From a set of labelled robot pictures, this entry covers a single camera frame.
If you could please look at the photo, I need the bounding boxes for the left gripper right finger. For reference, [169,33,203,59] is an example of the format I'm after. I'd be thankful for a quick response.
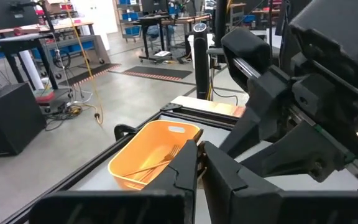
[201,141,358,224]

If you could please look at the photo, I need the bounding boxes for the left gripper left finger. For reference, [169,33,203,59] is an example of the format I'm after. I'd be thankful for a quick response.
[29,139,200,224]

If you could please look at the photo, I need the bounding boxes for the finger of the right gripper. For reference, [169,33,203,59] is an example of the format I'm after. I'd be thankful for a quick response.
[219,27,291,158]
[241,121,354,184]

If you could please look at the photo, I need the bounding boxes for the yellow plastic bin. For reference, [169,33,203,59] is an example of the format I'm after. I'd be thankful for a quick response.
[107,119,202,191]

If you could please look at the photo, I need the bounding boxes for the black cylindrical device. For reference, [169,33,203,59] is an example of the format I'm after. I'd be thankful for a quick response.
[193,22,211,100]

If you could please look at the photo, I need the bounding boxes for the grey table mat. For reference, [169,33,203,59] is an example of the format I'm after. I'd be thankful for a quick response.
[70,114,358,224]

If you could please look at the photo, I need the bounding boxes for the white waste bin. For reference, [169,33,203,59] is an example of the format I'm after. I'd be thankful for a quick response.
[187,33,216,70]

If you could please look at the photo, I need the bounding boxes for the black striped-edge floor mat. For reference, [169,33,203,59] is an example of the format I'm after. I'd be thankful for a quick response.
[122,65,193,82]
[59,63,121,87]

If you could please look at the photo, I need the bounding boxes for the low platform cart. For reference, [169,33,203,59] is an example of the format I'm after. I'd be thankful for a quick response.
[140,49,175,65]

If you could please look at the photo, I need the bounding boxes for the wooden workbench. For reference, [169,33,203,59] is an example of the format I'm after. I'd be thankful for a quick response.
[138,14,213,63]

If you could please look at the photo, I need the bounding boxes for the black monitor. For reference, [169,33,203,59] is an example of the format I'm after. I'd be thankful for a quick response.
[0,0,40,30]
[140,0,169,14]

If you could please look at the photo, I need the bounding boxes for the shelf with blue bins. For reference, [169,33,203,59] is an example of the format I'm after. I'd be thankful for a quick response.
[116,0,143,40]

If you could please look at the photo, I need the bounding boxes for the grey metal cart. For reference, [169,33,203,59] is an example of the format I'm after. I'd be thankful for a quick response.
[40,34,111,80]

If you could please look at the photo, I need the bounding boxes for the black box cabinet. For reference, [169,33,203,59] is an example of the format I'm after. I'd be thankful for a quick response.
[0,82,48,158]

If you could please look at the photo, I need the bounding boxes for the wooden desk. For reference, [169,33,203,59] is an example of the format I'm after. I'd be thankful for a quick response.
[0,21,94,39]

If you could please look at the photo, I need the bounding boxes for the black standing desk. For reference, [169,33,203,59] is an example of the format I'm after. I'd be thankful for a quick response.
[0,32,59,91]

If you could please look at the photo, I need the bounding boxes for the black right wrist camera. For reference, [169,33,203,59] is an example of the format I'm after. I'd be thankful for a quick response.
[289,0,358,96]

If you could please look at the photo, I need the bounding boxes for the black floor cable bundle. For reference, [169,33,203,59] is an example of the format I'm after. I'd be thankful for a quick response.
[44,102,85,132]

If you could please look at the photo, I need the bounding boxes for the yellow floor cable loop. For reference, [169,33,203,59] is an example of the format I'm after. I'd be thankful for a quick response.
[63,0,104,125]

